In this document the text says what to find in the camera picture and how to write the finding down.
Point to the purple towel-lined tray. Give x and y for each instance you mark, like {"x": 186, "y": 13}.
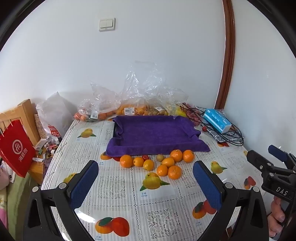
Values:
{"x": 152, "y": 134}

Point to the blue tissue pack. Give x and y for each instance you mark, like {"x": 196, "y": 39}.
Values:
{"x": 217, "y": 119}

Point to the bag of cherry tomatoes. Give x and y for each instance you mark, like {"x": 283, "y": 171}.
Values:
{"x": 193, "y": 114}

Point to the green blanket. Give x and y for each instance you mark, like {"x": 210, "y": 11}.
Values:
{"x": 16, "y": 192}

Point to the grey plaid cloth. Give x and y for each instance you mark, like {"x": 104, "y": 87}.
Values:
{"x": 223, "y": 138}

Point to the clear bag of longans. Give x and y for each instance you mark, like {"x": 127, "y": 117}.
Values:
{"x": 159, "y": 110}

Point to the white plastic bag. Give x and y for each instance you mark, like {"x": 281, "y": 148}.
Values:
{"x": 55, "y": 111}

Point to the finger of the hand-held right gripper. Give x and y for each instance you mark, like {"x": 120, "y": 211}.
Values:
{"x": 259, "y": 161}
{"x": 277, "y": 151}

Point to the fruit print tablecloth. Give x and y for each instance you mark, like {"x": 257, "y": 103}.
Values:
{"x": 120, "y": 185}

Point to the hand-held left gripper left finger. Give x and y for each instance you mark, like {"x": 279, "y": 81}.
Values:
{"x": 84, "y": 185}

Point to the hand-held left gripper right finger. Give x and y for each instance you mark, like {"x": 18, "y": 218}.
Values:
{"x": 207, "y": 185}

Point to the white light switch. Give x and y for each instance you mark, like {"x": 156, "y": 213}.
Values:
{"x": 107, "y": 24}

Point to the brown wooden door frame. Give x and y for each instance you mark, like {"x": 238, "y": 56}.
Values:
{"x": 229, "y": 58}

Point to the clear bag of small oranges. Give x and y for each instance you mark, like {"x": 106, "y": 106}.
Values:
{"x": 136, "y": 109}

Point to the clear bag of tangerines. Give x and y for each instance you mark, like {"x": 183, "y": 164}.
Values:
{"x": 101, "y": 114}

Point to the beige longan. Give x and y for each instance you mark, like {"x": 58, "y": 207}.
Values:
{"x": 159, "y": 157}

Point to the pale plush toy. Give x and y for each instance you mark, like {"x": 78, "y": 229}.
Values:
{"x": 5, "y": 172}

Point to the person's right hand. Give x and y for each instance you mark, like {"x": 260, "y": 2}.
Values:
{"x": 275, "y": 217}

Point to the pile of small packets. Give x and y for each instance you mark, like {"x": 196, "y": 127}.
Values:
{"x": 47, "y": 144}

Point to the wooden chair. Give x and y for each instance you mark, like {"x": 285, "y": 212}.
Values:
{"x": 25, "y": 109}

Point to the red paper bag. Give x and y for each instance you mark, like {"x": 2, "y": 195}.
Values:
{"x": 18, "y": 150}

